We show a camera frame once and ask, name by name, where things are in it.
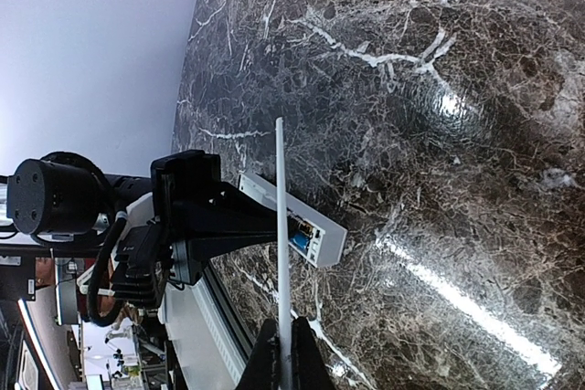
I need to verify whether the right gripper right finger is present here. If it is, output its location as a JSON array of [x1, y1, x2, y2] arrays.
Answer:
[[291, 317, 335, 390]]

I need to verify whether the white battery cover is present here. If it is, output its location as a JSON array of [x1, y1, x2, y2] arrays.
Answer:
[[275, 117, 293, 390]]

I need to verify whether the white remote control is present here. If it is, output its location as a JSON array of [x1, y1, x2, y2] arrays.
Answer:
[[238, 172, 347, 269]]

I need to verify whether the gold black battery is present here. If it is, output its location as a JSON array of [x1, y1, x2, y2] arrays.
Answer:
[[287, 217, 314, 237]]

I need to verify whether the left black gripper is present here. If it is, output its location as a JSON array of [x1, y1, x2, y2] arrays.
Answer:
[[150, 150, 277, 285]]

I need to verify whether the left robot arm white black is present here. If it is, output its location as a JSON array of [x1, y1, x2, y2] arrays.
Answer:
[[7, 150, 277, 299]]

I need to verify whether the white slotted cable duct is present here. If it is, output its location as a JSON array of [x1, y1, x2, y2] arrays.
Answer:
[[192, 280, 247, 389]]

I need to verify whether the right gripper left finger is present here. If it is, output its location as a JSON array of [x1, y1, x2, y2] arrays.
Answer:
[[235, 319, 280, 390]]

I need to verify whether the blue battery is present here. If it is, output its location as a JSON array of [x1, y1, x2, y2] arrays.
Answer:
[[289, 232, 311, 254]]

